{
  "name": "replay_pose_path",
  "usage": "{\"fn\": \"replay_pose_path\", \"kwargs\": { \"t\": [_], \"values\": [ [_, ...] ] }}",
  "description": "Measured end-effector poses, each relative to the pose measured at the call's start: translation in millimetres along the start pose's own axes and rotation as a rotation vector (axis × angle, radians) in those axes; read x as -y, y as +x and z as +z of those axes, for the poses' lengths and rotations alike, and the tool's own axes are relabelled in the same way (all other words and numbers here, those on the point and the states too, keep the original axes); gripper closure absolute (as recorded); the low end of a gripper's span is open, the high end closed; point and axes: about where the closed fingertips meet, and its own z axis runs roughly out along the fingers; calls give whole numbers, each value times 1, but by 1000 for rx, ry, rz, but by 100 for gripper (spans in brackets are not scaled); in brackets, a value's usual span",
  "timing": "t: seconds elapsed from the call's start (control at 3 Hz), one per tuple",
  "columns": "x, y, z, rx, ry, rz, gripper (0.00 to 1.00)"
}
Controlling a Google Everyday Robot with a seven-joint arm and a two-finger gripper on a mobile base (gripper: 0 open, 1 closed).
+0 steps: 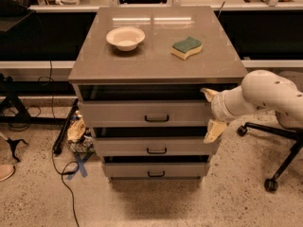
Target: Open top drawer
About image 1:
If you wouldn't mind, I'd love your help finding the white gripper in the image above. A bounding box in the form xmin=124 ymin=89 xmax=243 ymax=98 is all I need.
xmin=201 ymin=88 xmax=242 ymax=144

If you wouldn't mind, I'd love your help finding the grey top drawer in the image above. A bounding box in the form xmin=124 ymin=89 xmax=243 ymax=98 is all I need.
xmin=79 ymin=100 xmax=213 ymax=128

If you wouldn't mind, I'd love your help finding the grey drawer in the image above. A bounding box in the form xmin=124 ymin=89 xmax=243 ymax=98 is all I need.
xmin=102 ymin=163 xmax=210 ymax=178
xmin=79 ymin=100 xmax=213 ymax=128
xmin=93 ymin=136 xmax=219 ymax=157

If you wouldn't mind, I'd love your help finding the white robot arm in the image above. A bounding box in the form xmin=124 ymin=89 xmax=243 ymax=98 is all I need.
xmin=201 ymin=70 xmax=303 ymax=144

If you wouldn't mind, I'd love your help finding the grey drawer cabinet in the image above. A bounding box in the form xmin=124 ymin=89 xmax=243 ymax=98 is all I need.
xmin=67 ymin=6 xmax=249 ymax=184

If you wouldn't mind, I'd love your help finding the grey bottom drawer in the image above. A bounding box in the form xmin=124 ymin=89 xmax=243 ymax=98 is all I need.
xmin=102 ymin=163 xmax=210 ymax=178

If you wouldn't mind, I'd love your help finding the grey middle drawer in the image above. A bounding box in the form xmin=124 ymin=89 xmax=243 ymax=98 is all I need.
xmin=93 ymin=136 xmax=219 ymax=157

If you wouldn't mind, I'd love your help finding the green yellow sponge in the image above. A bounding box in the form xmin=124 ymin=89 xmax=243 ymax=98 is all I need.
xmin=170 ymin=37 xmax=203 ymax=61

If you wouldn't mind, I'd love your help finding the black office chair base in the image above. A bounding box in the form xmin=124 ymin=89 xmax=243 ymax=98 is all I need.
xmin=236 ymin=122 xmax=303 ymax=194

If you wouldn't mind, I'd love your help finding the white bowl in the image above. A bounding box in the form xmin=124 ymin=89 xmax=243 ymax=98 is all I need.
xmin=106 ymin=26 xmax=145 ymax=51

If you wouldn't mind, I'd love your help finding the blue tape cross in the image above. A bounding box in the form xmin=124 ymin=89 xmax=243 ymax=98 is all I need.
xmin=66 ymin=152 xmax=93 ymax=180

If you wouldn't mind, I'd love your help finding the black power strip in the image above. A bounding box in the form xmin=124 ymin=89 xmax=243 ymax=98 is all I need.
xmin=52 ymin=100 xmax=78 ymax=155

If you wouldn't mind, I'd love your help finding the black tripod stand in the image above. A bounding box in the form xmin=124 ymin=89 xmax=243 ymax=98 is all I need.
xmin=0 ymin=131 xmax=27 ymax=162

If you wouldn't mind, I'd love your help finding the black floor cable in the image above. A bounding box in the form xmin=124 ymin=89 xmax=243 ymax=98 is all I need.
xmin=51 ymin=151 xmax=80 ymax=227

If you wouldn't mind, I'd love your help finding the black table leg frame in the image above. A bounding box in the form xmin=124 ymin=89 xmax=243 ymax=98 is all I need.
xmin=0 ymin=74 xmax=66 ymax=125

